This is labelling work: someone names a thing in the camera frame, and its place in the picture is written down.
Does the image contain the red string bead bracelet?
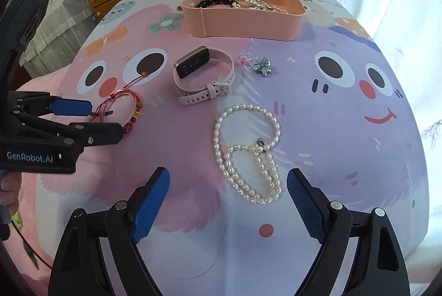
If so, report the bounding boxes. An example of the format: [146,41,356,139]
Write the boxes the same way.
[89,70,151,134]

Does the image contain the white pearl necklace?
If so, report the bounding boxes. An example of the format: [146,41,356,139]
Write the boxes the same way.
[213,103,283,205]

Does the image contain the black bead bracelet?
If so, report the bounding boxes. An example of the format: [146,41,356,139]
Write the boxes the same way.
[195,0,241,9]

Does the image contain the left hand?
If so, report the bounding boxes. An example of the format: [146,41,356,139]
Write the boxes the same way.
[0,172,22,216]

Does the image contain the pink blanket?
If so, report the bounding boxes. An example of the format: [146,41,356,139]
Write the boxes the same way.
[0,67,73,296]

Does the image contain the white lace covered furniture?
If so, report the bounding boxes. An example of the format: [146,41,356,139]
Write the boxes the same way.
[20,0,96,77]

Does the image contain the pink smart watch band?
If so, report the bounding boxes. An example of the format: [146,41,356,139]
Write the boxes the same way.
[173,46,235,106]

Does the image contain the cartoon printed mat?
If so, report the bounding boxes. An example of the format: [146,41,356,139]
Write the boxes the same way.
[36,0,429,295]

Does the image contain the pink storage tray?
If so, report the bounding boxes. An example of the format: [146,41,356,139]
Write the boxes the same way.
[181,0,306,41]

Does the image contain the black cable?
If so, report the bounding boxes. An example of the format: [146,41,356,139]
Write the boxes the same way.
[10,219,52,271]

